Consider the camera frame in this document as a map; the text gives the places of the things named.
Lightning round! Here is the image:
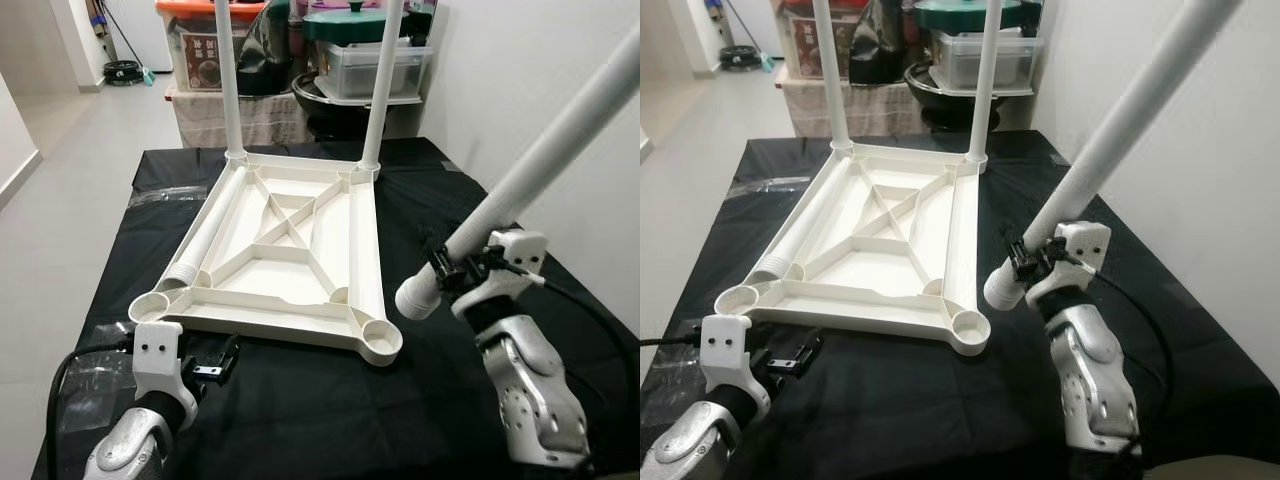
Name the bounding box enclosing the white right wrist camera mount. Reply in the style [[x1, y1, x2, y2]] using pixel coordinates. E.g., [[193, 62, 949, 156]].
[[455, 230, 549, 321], [1025, 222, 1113, 306]]

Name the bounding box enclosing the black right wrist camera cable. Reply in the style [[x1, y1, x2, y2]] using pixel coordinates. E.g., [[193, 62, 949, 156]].
[[500, 258, 641, 421], [1085, 262, 1176, 441]]

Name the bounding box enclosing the clear plastic storage bin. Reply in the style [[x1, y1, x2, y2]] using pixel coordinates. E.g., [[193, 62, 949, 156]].
[[930, 30, 1046, 93], [318, 40, 433, 99]]

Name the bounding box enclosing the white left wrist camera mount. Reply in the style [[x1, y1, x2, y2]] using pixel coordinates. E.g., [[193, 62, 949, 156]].
[[700, 313, 758, 396], [132, 320, 188, 406]]

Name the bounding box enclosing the beige patterned table cloth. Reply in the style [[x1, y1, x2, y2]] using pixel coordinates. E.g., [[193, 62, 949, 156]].
[[165, 85, 306, 149], [778, 72, 921, 139]]

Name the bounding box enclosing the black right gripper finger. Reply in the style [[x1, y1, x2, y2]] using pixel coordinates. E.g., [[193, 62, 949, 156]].
[[422, 238, 456, 293], [1003, 228, 1033, 283]]

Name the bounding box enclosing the white plastic children table top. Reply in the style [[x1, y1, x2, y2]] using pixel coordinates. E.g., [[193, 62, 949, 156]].
[[715, 142, 991, 358], [128, 150, 404, 368]]

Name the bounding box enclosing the black round wok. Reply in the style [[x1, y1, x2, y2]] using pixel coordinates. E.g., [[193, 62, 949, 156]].
[[905, 62, 1036, 131], [292, 72, 421, 136]]

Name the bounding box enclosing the clear crossed tape patch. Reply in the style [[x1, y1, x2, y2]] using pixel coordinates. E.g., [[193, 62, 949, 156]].
[[650, 350, 703, 421], [60, 345, 136, 431]]

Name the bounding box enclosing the black plastic bag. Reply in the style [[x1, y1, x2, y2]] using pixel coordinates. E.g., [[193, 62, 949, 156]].
[[850, 0, 913, 86], [238, 0, 298, 96]]

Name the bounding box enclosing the storage box with orange lid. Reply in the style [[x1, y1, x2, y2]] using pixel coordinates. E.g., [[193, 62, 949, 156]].
[[775, 0, 881, 81], [155, 0, 271, 93]]

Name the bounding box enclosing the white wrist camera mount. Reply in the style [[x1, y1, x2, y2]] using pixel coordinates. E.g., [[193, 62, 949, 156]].
[[455, 230, 549, 321], [132, 320, 188, 406], [1025, 222, 1113, 306], [700, 313, 758, 396]]

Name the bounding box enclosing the black tablecloth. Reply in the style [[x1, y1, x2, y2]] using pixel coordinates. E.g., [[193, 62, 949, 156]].
[[640, 130, 1280, 480], [30, 135, 641, 480]]

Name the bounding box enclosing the dark green round lid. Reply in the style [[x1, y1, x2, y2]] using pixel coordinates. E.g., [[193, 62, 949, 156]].
[[915, 0, 1026, 33], [303, 3, 411, 43]]

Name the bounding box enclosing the broom with teal head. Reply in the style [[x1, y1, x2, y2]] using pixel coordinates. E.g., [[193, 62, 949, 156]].
[[100, 0, 156, 86], [725, 0, 776, 73]]

